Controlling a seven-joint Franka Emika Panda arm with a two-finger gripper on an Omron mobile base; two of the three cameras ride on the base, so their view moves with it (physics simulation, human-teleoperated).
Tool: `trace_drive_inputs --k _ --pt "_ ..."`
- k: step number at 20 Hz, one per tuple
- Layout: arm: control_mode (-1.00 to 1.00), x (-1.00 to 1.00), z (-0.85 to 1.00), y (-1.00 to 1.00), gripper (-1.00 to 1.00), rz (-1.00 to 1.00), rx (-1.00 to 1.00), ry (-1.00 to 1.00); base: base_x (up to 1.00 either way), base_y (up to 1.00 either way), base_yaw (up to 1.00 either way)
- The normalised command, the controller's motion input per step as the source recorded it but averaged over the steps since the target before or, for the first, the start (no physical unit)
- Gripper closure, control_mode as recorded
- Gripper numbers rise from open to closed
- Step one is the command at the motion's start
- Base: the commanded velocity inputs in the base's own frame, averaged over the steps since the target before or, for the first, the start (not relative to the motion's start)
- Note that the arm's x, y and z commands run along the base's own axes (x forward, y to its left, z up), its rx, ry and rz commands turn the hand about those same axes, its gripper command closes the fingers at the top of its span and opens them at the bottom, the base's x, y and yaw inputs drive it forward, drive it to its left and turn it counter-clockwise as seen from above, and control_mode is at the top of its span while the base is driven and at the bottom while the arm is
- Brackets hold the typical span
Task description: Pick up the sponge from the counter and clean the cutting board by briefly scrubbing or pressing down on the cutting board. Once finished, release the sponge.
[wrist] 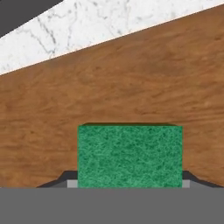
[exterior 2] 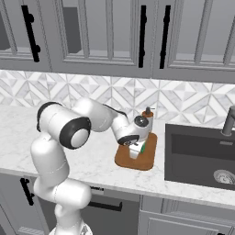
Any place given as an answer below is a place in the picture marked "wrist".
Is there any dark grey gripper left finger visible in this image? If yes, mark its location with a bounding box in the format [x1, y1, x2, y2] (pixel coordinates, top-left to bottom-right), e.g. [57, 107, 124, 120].
[36, 171, 79, 189]

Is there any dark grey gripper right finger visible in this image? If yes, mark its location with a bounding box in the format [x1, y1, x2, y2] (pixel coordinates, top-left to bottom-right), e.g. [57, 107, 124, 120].
[181, 170, 223, 189]

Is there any brown wooden cutting board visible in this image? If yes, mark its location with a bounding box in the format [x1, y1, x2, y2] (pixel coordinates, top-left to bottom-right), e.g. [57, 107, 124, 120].
[0, 4, 224, 189]

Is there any green sponge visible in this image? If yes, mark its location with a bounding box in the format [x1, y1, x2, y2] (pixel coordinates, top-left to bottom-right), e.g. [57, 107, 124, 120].
[77, 122, 184, 189]

